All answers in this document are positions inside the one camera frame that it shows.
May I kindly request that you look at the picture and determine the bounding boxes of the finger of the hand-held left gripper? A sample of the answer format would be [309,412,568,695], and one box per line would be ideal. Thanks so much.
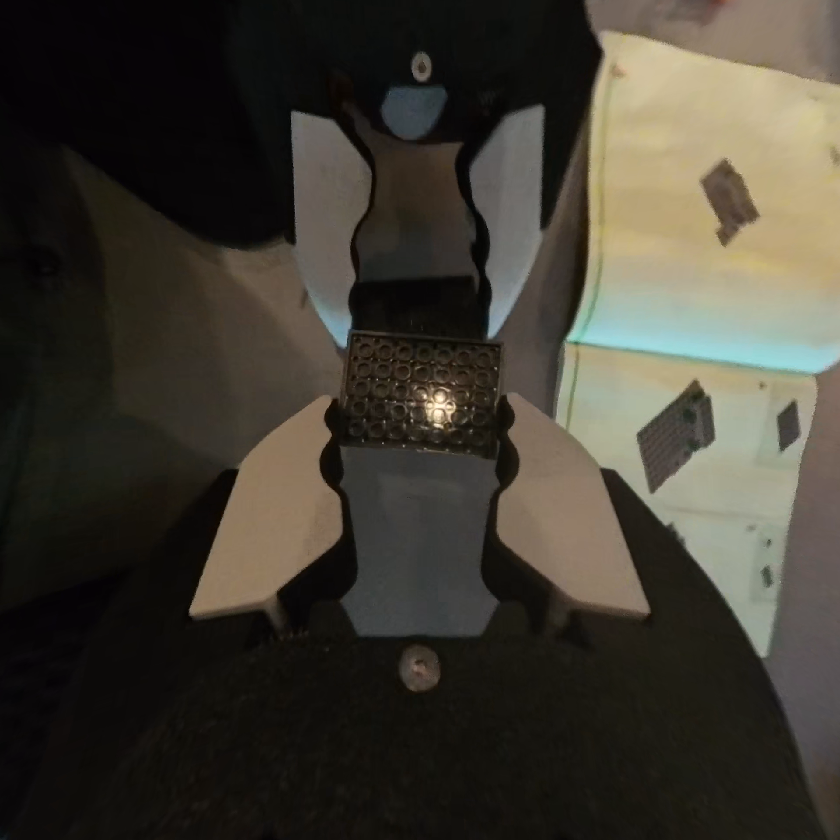
[465,104,547,331]
[289,107,378,333]

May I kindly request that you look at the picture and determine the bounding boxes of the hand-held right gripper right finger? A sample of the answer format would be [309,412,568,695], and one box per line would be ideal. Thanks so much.
[483,390,653,634]

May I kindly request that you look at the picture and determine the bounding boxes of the open instruction booklet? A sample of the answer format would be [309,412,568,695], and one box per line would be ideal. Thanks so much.
[556,29,840,658]

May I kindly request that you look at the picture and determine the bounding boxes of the grey desk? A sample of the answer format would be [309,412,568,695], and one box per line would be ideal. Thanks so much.
[0,131,840,723]

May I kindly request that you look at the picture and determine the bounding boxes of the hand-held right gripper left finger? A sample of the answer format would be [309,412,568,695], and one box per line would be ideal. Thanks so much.
[188,392,360,634]

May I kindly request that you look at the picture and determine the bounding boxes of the dark grey studded brick plate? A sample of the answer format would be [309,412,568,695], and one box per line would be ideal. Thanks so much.
[337,331,505,461]

